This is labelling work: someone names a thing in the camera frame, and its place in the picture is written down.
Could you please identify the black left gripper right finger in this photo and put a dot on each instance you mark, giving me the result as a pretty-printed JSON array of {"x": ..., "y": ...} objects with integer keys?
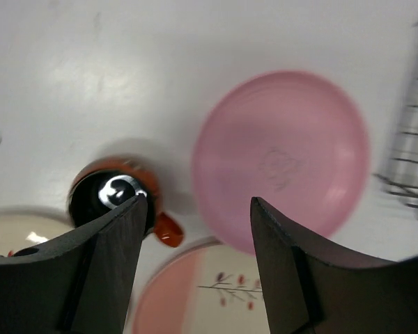
[{"x": 313, "y": 285}]

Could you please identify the pink and cream floral plate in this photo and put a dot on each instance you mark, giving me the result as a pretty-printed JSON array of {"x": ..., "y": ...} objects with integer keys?
[{"x": 211, "y": 288}]

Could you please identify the black wire dish rack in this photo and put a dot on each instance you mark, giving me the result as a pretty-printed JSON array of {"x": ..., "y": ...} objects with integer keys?
[{"x": 399, "y": 175}]

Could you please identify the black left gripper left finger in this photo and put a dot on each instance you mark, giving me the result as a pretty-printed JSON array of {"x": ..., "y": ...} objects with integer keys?
[{"x": 79, "y": 282}]

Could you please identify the orange and black cup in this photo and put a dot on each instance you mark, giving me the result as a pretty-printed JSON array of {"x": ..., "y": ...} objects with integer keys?
[{"x": 107, "y": 183}]

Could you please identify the pink plastic plate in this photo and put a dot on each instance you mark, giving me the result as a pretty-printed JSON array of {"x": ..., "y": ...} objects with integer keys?
[{"x": 293, "y": 138}]

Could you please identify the yellow and cream floral plate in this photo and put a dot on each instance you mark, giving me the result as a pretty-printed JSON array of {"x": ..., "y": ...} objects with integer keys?
[{"x": 22, "y": 229}]

